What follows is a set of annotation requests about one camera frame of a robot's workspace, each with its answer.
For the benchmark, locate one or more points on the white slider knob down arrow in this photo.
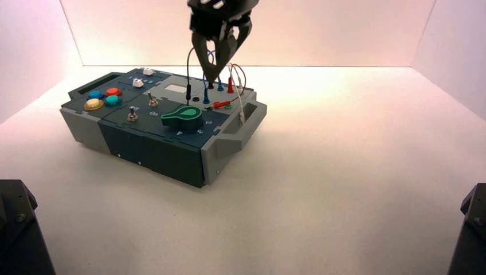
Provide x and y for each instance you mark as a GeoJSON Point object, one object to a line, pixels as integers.
{"type": "Point", "coordinates": [148, 71]}

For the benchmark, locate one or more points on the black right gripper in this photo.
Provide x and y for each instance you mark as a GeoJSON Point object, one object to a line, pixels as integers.
{"type": "Point", "coordinates": [220, 15]}

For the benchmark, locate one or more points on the teal round push button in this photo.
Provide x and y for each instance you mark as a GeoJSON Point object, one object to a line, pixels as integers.
{"type": "Point", "coordinates": [113, 101]}

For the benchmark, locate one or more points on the yellow round push button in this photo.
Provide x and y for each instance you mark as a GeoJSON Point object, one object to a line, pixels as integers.
{"type": "Point", "coordinates": [93, 104]}

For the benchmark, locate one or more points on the white slider knob up arrow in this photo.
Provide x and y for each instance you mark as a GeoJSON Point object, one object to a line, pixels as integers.
{"type": "Point", "coordinates": [138, 83]}

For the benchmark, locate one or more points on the grey and teal control box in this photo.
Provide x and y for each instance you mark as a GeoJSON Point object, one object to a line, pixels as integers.
{"type": "Point", "coordinates": [152, 151]}

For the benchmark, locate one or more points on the white rectangular display window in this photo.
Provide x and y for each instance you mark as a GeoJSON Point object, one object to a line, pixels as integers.
{"type": "Point", "coordinates": [176, 89]}

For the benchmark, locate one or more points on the silver metal toggle switch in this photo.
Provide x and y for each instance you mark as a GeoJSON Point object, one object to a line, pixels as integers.
{"type": "Point", "coordinates": [132, 115]}
{"type": "Point", "coordinates": [153, 101]}

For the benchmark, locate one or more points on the red round push button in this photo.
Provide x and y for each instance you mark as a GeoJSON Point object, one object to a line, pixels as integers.
{"type": "Point", "coordinates": [113, 92]}

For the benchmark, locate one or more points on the green and teal rotary knob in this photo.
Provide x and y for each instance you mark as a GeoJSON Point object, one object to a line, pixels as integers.
{"type": "Point", "coordinates": [182, 117]}

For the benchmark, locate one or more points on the blue round push button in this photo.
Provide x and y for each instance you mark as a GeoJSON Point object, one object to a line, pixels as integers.
{"type": "Point", "coordinates": [95, 95]}

